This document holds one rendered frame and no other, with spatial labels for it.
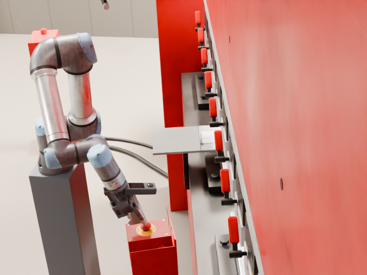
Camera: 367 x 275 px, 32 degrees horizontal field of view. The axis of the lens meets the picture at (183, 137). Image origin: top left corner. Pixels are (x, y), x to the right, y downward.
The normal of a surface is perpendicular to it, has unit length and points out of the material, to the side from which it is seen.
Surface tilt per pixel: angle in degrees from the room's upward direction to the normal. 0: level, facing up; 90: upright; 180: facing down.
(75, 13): 90
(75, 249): 90
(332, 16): 90
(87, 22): 90
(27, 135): 0
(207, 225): 0
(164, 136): 0
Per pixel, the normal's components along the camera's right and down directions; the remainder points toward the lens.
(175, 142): -0.04, -0.86
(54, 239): -0.18, 0.51
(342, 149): -1.00, 0.06
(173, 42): 0.04, 0.51
